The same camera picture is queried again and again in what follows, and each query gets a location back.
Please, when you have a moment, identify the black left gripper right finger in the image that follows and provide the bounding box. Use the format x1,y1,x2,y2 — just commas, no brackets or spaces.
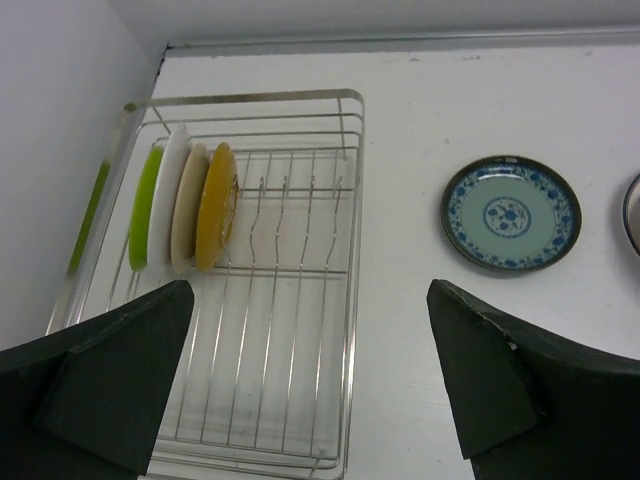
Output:
426,279,639,479

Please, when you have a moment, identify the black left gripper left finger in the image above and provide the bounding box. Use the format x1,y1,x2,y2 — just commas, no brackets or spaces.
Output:
1,280,194,479

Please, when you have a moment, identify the teal blue patterned plate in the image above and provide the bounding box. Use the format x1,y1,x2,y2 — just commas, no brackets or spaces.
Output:
439,155,582,274

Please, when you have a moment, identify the white plate orange sunburst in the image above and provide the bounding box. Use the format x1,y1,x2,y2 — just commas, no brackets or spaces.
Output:
621,174,640,255

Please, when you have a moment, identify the yellow plate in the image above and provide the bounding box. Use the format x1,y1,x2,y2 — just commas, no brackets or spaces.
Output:
195,142,239,272

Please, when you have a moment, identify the large white plate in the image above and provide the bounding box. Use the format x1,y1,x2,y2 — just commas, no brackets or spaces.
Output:
147,122,191,270

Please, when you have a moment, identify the lime green plate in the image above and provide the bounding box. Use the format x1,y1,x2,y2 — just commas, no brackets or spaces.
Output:
128,147,164,271

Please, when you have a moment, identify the beige plate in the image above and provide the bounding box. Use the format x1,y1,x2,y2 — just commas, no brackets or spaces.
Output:
170,143,209,274

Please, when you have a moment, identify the metal wire dish rack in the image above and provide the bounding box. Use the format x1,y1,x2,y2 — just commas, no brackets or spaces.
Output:
48,89,364,479

